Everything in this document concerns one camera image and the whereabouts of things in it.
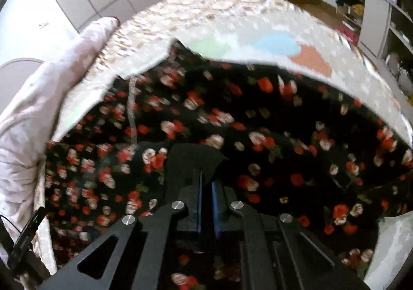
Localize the arched headboard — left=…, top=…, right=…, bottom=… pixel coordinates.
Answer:
left=0, top=57, right=46, bottom=110

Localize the black floral garment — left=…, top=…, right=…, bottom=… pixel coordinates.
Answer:
left=43, top=40, right=413, bottom=290

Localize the cluttered white shelf unit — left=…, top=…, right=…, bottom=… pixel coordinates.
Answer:
left=334, top=0, right=413, bottom=100

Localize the beige heart-print quilt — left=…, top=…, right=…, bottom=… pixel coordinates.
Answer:
left=32, top=15, right=413, bottom=281

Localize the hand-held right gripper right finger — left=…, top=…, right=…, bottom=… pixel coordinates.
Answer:
left=211, top=181, right=372, bottom=290

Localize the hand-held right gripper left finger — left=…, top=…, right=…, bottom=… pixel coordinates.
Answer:
left=38, top=169, right=204, bottom=290

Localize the black cable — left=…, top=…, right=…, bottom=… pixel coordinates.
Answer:
left=0, top=206, right=49, bottom=287

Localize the pink floral fleece blanket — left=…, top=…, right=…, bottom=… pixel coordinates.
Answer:
left=0, top=17, right=121, bottom=278

